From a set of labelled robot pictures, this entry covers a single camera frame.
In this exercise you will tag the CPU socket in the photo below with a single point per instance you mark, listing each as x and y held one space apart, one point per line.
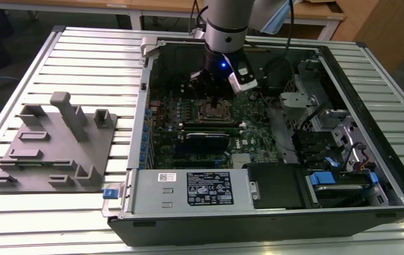
198 117

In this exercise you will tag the silver power supply unit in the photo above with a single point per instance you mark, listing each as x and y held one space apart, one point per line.
152 196

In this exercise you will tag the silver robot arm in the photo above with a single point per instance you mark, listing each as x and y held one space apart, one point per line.
222 40

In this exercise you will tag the white board label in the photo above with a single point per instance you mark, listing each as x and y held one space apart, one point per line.
245 142

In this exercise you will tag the wooden cabinet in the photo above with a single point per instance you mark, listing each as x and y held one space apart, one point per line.
382 26

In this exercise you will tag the grey parts rack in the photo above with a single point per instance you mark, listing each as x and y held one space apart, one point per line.
56 148

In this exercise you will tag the black plastic shroud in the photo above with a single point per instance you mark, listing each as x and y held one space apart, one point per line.
276 186

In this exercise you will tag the silver CPU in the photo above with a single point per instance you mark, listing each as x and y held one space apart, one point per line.
221 113

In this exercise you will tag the silver finned heatsink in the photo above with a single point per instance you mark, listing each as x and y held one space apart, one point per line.
240 160

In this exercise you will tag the blue plastic clip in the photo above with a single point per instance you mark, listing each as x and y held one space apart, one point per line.
372 178

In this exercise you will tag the metal drive cage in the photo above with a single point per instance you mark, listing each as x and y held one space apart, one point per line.
296 102

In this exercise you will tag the hard disk in blue carrier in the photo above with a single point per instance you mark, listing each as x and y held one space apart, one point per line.
320 178

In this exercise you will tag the green motherboard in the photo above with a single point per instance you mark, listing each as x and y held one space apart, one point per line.
258 132

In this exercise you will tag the black open PC case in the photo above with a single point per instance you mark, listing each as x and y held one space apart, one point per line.
222 231

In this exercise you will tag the blue case latch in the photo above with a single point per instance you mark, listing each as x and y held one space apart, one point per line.
109 194

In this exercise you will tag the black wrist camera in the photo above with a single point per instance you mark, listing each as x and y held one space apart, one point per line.
194 77

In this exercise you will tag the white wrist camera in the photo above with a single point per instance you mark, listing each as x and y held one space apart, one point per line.
242 85

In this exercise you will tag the wooden desk white frame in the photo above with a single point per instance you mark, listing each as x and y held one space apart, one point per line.
64 3
318 13

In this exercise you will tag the black graphics card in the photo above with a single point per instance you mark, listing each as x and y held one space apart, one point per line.
206 143

